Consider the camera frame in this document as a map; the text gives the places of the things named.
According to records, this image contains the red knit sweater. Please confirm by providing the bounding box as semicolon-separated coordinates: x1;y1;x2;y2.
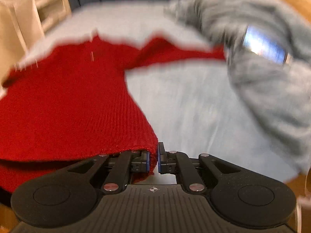
1;36;224;192

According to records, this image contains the light blue bed sheet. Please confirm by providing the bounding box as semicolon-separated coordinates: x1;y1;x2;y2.
19;1;298;182

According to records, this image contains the grey blue duvet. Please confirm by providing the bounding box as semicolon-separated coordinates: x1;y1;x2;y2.
165;0;310;172

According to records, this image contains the smartphone with lit screen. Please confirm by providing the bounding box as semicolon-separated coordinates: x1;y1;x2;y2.
242;26;290;64

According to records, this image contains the white standing fan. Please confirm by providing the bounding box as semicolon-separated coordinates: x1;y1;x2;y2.
1;0;44;63

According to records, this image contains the white bookshelf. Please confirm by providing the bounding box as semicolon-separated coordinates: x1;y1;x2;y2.
35;0;71;33

